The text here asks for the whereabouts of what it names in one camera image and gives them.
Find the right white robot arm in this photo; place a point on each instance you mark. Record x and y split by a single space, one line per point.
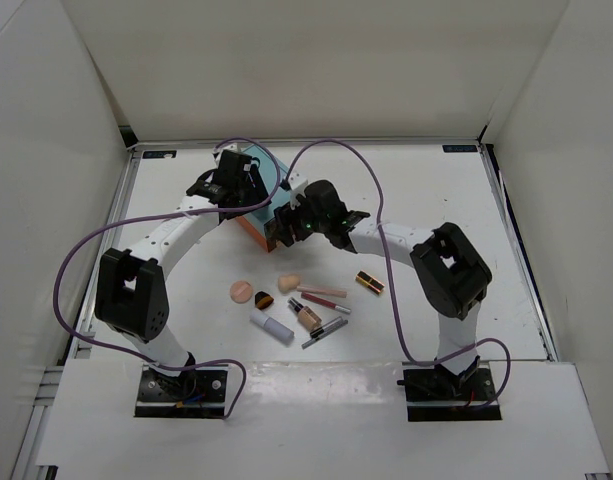
453 276

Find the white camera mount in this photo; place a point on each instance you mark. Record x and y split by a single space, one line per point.
296 184
218 151

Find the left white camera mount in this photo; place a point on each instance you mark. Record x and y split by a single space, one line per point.
218 151

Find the pink tube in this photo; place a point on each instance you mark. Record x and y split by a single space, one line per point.
327 291

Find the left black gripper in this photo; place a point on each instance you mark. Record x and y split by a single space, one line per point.
257 193

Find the black gold lipstick case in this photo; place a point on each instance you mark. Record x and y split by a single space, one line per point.
370 282

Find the beige makeup sponge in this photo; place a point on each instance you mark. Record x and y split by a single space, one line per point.
288 283

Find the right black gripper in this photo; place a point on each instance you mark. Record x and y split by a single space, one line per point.
285 217

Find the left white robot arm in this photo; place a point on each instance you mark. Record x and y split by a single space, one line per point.
131 296

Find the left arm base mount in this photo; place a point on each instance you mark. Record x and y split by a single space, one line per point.
198 394

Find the red lip gloss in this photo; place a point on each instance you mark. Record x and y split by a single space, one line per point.
325 303

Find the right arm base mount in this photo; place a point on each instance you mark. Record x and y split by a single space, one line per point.
432 395

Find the foundation bottle black cap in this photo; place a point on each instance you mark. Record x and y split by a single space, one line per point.
305 316

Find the round peach powder puff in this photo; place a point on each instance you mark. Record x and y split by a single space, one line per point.
241 291

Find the small black kabuki brush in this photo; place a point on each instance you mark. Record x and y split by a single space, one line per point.
263 300

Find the black silver eyeliner pen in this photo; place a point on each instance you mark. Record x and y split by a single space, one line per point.
324 331

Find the white lavender bottle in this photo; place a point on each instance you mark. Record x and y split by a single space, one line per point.
272 326

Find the teal orange drawer organizer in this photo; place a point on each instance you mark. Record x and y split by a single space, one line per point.
258 224

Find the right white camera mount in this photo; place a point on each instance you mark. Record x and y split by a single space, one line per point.
296 184

